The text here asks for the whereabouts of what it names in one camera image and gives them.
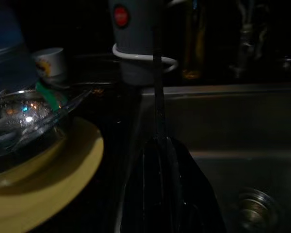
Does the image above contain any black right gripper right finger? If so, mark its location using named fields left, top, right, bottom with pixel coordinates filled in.
left=163, top=137, right=225, bottom=233

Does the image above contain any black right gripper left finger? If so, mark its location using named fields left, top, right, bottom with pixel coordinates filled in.
left=115, top=137, right=162, bottom=233

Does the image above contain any black long-handled utensil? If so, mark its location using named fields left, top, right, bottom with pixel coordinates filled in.
left=152, top=0, right=167, bottom=140

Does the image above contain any steel sink drain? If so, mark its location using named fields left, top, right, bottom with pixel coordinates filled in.
left=237, top=186, right=283, bottom=233

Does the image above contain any yellow plate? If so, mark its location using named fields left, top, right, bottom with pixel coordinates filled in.
left=0, top=116, right=105, bottom=233

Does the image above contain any stainless steel sink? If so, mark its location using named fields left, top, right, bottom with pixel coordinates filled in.
left=115, top=83, right=291, bottom=233

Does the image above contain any green plastic piece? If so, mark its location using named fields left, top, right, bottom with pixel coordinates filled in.
left=34, top=79, right=69, bottom=110

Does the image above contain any yellow oil bottle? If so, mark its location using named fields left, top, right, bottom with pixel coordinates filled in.
left=181, top=0, right=207, bottom=80

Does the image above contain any white printed mug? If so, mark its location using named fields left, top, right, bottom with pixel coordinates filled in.
left=31, top=47, right=69, bottom=85

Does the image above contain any steel faucet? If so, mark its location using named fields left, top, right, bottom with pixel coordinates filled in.
left=229, top=0, right=270, bottom=79

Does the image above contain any blue and white plastic container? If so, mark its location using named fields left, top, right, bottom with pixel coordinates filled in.
left=0, top=0, right=36, bottom=82

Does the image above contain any white appliance cord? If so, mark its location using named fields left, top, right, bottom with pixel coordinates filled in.
left=112, top=43, right=179, bottom=74

